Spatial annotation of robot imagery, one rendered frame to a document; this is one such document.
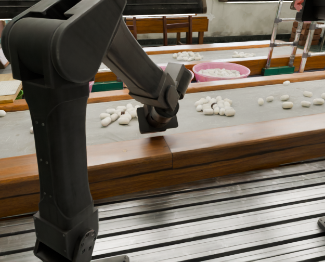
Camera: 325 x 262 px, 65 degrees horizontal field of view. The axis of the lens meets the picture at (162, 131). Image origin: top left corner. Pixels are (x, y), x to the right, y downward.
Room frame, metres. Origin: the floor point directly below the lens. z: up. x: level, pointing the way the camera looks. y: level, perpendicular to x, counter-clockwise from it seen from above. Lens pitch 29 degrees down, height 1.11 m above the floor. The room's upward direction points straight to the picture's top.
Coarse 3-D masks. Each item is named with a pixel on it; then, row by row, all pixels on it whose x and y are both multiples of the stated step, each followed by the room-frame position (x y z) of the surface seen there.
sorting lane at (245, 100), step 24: (192, 96) 0.93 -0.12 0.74; (216, 96) 0.93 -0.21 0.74; (240, 96) 0.93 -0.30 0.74; (264, 96) 0.93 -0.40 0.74; (312, 96) 0.93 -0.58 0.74; (0, 120) 0.73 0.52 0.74; (24, 120) 0.73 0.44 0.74; (96, 120) 0.73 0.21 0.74; (192, 120) 0.73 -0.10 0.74; (216, 120) 0.73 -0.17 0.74; (240, 120) 0.73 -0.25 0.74; (264, 120) 0.73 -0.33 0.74; (0, 144) 0.59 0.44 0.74; (24, 144) 0.59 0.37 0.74; (96, 144) 0.59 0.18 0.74
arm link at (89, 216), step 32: (32, 32) 0.28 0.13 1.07; (32, 64) 0.27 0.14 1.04; (32, 96) 0.27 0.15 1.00; (64, 96) 0.26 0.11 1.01; (64, 128) 0.26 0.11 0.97; (64, 160) 0.26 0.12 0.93; (64, 192) 0.25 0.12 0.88; (64, 224) 0.23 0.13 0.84; (96, 224) 0.27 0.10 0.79; (64, 256) 0.23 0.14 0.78
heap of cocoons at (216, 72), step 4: (200, 72) 1.23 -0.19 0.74; (204, 72) 1.25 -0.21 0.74; (208, 72) 1.26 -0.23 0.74; (212, 72) 1.26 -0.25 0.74; (216, 72) 1.24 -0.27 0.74; (220, 72) 1.26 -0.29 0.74; (224, 72) 1.24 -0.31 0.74; (228, 72) 1.24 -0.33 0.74; (232, 72) 1.27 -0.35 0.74; (236, 72) 1.24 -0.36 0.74; (216, 76) 1.18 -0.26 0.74; (220, 76) 1.17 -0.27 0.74; (224, 76) 1.18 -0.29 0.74; (228, 76) 1.18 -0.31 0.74; (232, 76) 1.20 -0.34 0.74; (236, 76) 1.17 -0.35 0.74
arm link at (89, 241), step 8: (88, 232) 0.25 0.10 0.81; (96, 232) 0.26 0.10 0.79; (80, 240) 0.24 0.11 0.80; (88, 240) 0.25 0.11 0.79; (40, 248) 0.25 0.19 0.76; (48, 248) 0.26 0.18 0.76; (80, 248) 0.23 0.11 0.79; (88, 248) 0.24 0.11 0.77; (40, 256) 0.24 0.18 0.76; (48, 256) 0.24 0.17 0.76; (56, 256) 0.24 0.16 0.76; (80, 256) 0.23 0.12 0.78; (88, 256) 0.24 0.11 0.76
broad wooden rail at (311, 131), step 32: (224, 128) 0.63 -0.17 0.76; (256, 128) 0.63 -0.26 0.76; (288, 128) 0.63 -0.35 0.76; (320, 128) 0.63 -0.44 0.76; (0, 160) 0.48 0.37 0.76; (32, 160) 0.48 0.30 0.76; (96, 160) 0.48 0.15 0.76; (128, 160) 0.48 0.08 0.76; (160, 160) 0.49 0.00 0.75; (192, 160) 0.51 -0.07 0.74; (224, 160) 0.54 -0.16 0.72; (256, 160) 0.57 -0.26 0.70; (288, 160) 0.60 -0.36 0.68; (0, 192) 0.40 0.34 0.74; (32, 192) 0.42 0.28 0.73; (96, 192) 0.45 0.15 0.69; (128, 192) 0.47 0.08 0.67
